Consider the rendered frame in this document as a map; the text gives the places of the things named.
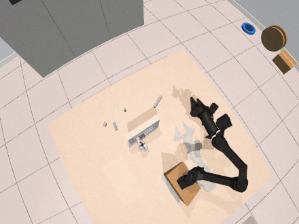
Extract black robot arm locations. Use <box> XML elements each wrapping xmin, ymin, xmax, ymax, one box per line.
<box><xmin>177</xmin><ymin>103</ymin><xmax>248</xmax><ymax>193</ymax></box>

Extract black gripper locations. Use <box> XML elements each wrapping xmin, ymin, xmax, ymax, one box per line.
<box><xmin>190</xmin><ymin>97</ymin><xmax>214</xmax><ymax>127</ymax></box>

